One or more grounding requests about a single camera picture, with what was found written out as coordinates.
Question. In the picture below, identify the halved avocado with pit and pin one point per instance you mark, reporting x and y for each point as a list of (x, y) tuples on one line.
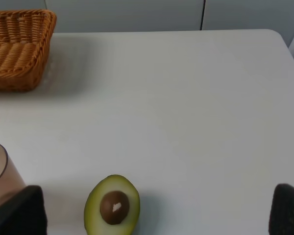
[(112, 207)]

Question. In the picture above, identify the translucent brown plastic cup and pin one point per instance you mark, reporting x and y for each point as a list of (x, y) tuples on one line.
[(10, 180)]

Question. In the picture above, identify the brown wicker basket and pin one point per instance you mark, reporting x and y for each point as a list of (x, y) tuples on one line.
[(25, 37)]

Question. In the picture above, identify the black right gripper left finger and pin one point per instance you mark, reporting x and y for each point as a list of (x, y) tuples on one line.
[(24, 213)]

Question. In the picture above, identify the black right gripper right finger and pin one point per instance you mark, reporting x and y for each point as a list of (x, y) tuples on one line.
[(281, 219)]

